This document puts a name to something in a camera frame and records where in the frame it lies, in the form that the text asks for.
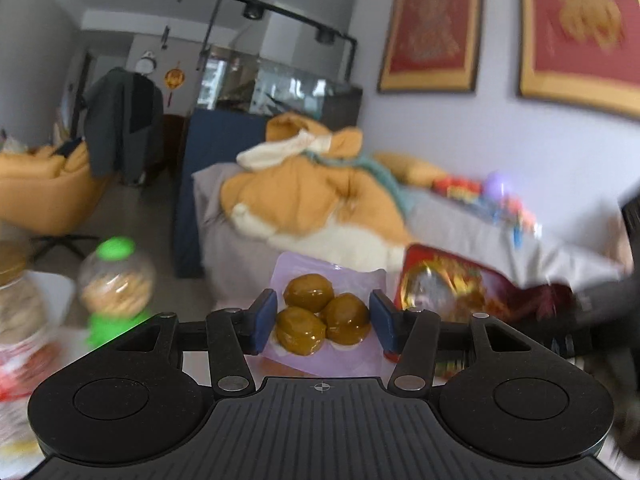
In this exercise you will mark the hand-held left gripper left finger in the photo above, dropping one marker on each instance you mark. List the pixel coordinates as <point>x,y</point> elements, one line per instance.
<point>265,320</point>

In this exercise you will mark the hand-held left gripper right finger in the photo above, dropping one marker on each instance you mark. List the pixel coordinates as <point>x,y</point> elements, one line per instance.
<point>382,322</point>

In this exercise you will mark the clear packet of brown snacks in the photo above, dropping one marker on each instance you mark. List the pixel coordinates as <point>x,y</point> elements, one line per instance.
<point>300,292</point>

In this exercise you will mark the large red gold snack bag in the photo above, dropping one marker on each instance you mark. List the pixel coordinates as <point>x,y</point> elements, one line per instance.
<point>450,280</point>

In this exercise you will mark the yellow and cream duvet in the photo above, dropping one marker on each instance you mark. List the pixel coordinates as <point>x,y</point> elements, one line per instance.
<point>300,195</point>

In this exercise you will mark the grey sofa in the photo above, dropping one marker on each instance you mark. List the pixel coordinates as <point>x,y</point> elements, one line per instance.
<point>500,235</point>

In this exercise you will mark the teal knitted cloth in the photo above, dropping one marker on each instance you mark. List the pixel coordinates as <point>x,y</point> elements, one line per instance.
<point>385,180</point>

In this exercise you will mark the green gumball machine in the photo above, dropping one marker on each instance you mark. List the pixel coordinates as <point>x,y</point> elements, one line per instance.
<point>112,285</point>

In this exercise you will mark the pile of colourful toys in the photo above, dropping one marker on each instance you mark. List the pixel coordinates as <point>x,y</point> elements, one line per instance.
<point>470,190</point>

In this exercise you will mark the dark blue cabinet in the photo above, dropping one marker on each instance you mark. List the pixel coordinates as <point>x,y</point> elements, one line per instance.
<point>210,135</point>

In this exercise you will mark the glass fish tank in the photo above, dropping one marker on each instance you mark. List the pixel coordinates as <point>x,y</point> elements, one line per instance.
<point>280,85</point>

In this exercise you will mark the dark grey jacket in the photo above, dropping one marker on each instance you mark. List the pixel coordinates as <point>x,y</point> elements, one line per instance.
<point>125,125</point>

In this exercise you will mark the peanut jar with gold lid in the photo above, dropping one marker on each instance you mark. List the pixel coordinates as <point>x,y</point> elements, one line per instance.
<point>20,310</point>

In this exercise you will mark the red gold hanging ornament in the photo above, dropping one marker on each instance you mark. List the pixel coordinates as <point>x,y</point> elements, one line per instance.
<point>174,79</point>

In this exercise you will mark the orange lounge chair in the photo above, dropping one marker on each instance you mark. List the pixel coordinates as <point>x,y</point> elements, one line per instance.
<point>40,190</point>

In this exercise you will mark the large red gold framed picture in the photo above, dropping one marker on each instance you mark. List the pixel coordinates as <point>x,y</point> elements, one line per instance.
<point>580,35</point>

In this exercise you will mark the dark hanging wind chime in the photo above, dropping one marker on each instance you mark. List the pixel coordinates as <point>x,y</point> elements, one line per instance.
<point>165,36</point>

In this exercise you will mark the small red gold framed picture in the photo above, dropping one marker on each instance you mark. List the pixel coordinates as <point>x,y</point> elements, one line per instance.
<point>430,25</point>

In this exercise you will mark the round panda wall clock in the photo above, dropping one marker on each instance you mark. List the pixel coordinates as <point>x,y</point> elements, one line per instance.
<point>146,62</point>

